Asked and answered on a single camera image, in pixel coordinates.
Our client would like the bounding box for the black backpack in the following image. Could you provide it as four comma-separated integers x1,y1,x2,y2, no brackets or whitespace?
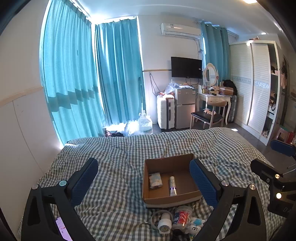
223,80,237,95

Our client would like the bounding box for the brown cardboard box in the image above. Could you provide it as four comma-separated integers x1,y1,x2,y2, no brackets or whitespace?
142,154,202,208

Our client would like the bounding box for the pink plastic stool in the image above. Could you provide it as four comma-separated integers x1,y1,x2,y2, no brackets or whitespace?
275,126,295,144

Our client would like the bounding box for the silver mini fridge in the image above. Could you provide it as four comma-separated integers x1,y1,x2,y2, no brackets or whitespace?
175,88,196,129

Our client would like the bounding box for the dark grey suitcase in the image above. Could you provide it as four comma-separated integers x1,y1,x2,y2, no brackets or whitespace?
227,95,238,123

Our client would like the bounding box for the white cosmetic tube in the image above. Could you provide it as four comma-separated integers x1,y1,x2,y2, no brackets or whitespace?
170,176,177,196

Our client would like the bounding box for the white plush toy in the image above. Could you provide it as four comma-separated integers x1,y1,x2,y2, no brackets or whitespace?
185,217,206,240

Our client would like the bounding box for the middle turquoise curtain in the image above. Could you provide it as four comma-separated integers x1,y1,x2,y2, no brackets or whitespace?
95,18,146,125

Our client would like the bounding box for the white suitcase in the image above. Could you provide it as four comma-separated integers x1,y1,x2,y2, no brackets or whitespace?
157,94,175,130

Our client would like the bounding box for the left turquoise curtain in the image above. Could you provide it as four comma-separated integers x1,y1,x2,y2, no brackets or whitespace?
40,1,105,144

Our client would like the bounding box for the white sliding wardrobe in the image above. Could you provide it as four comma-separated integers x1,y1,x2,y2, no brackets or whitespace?
230,40,282,145

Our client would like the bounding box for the grey checkered bed quilt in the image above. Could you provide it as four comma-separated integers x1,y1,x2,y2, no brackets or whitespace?
38,128,285,240

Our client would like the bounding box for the right turquoise curtain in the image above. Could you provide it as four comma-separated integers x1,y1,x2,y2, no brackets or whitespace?
201,22,230,85

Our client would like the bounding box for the white air conditioner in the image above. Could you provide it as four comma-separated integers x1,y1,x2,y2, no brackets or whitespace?
160,23,202,39

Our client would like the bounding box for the white small hair dryer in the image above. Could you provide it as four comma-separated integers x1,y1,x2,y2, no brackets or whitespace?
158,212,172,235

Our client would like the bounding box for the black seat wooden chair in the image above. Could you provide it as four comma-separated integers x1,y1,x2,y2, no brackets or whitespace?
189,101,227,129

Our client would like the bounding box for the clear water jug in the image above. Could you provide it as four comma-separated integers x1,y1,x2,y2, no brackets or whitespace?
137,110,153,135

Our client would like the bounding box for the tissue pack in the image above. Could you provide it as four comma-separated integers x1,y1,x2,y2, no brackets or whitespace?
149,172,163,189

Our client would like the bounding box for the turquoise curtain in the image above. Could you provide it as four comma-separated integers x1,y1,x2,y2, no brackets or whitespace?
201,22,230,85
40,1,105,144
95,18,146,125

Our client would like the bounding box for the white dressing table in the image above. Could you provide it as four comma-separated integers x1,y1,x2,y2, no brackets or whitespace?
195,93,231,125

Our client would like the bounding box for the oval vanity mirror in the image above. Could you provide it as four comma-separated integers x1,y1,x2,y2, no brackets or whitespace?
203,63,219,88

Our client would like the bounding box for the black wall television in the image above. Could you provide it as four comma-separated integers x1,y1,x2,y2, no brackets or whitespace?
171,57,202,79

